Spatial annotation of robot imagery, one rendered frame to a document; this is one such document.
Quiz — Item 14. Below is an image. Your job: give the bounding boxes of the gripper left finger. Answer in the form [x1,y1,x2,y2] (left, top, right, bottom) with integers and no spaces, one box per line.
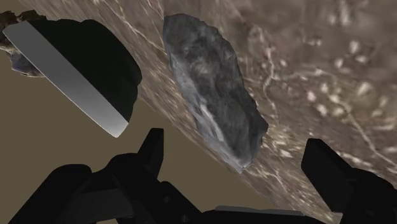
[8,127,203,224]

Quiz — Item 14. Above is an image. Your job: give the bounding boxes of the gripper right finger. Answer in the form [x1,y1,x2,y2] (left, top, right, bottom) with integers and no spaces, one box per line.
[300,137,397,224]

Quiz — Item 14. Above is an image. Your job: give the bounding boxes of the dark grey rock-shaped object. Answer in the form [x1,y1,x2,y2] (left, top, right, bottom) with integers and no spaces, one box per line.
[162,13,269,174]

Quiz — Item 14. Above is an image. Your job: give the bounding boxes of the brown grey ragged object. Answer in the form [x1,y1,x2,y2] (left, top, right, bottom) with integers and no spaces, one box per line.
[0,10,48,78]

